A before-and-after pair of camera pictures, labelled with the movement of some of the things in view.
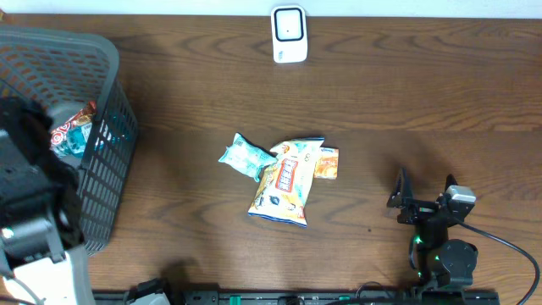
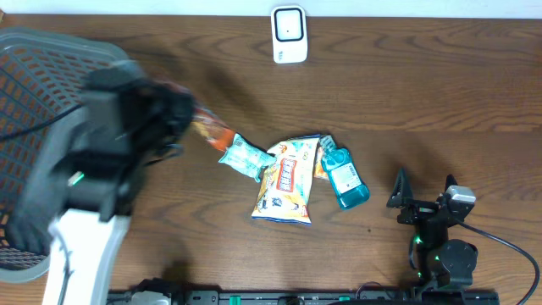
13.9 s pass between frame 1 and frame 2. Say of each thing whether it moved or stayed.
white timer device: stayed
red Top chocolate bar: moved
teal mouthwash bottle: moved
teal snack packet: stayed
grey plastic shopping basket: stayed
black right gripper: stayed
